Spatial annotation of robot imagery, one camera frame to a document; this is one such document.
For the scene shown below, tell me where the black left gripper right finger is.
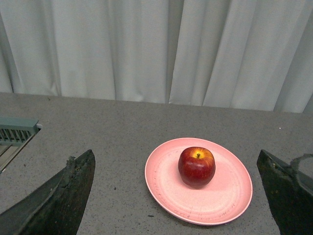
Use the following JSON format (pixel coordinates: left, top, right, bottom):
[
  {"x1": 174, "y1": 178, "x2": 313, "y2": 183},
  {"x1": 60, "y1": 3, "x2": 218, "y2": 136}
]
[{"x1": 257, "y1": 149, "x2": 313, "y2": 235}]

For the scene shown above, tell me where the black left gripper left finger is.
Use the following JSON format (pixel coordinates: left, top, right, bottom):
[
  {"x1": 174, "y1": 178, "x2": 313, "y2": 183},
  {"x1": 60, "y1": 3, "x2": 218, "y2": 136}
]
[{"x1": 0, "y1": 150, "x2": 95, "y2": 235}]

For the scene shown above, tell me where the red apple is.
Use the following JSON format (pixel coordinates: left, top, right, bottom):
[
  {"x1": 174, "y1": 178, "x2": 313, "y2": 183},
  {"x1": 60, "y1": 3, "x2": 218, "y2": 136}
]
[{"x1": 178, "y1": 146, "x2": 216, "y2": 188}]

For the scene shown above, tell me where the pink plate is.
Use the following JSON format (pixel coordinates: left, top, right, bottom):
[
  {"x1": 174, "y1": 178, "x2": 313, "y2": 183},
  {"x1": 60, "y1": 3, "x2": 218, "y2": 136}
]
[{"x1": 145, "y1": 138, "x2": 253, "y2": 225}]

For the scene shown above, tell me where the grey-green dish rack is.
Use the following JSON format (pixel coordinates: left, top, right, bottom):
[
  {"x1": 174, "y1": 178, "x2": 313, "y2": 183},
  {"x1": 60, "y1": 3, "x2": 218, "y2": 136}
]
[{"x1": 0, "y1": 117, "x2": 42, "y2": 172}]

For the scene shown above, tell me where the white curtain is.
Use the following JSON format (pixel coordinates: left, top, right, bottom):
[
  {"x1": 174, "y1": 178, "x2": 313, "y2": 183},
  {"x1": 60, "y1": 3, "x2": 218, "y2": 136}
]
[{"x1": 0, "y1": 0, "x2": 313, "y2": 114}]

